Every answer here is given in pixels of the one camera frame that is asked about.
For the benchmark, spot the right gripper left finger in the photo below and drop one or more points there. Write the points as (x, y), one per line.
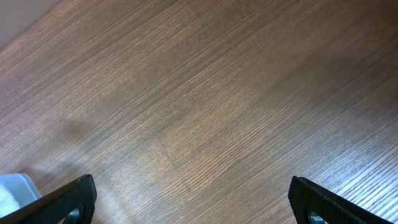
(71, 203)

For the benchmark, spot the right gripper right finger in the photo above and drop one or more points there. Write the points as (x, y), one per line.
(311, 203)

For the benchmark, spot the clear plastic storage bin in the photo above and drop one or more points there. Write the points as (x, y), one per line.
(17, 191)

